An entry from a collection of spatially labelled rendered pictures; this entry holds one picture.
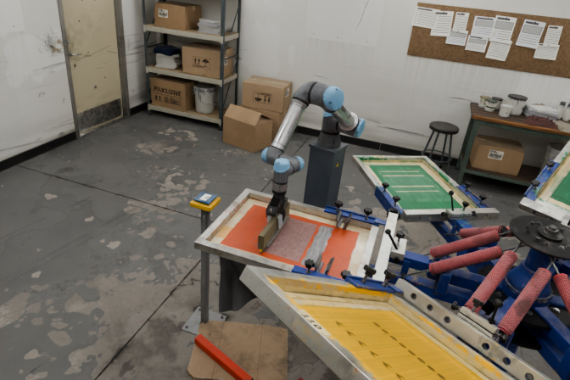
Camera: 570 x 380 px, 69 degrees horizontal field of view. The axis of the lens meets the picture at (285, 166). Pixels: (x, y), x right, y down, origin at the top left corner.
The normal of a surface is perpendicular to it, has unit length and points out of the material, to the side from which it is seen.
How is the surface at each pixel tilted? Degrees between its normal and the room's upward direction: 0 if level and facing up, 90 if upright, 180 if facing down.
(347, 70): 90
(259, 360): 2
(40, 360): 0
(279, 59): 90
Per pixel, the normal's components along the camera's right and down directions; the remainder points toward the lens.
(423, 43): -0.33, 0.38
